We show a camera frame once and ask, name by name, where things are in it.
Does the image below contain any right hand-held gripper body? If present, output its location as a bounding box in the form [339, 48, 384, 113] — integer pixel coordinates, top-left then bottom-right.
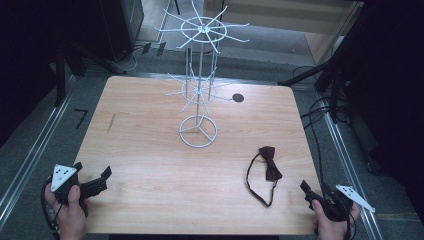
[303, 184, 376, 223]

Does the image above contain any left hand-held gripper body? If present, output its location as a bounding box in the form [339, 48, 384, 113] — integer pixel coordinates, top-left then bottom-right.
[49, 163, 109, 205]

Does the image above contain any dark maroon bow tie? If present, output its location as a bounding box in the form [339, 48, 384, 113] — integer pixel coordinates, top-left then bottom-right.
[245, 145, 284, 208]

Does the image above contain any white wire display rack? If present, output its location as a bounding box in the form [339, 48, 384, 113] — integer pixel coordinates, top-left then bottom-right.
[154, 0, 251, 149]

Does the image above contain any person's right hand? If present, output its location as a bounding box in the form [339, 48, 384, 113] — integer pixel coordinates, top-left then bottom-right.
[311, 199, 361, 240]

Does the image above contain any person's left hand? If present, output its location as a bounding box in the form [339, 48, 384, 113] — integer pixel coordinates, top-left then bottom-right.
[44, 184, 92, 240]

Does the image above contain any black tripod stand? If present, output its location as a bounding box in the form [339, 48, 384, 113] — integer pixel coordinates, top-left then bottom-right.
[52, 39, 128, 108]
[277, 0, 368, 124]

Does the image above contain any black curtain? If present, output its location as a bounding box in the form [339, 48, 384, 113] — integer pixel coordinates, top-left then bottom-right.
[343, 0, 424, 223]
[0, 0, 105, 148]

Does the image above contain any dark cabinet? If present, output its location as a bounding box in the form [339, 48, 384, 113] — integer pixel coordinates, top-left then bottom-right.
[99, 0, 145, 62]

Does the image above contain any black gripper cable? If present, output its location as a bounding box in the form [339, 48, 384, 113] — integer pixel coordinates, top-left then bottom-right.
[344, 196, 358, 240]
[40, 176, 63, 240]

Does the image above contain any metal floor rail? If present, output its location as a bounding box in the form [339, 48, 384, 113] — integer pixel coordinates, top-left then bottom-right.
[0, 75, 78, 222]
[321, 99, 384, 240]

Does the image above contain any black floor cable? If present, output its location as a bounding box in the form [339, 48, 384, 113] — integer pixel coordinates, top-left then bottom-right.
[291, 64, 323, 83]
[299, 94, 351, 188]

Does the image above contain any white floor cable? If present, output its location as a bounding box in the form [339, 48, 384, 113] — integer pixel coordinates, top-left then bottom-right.
[126, 45, 148, 73]

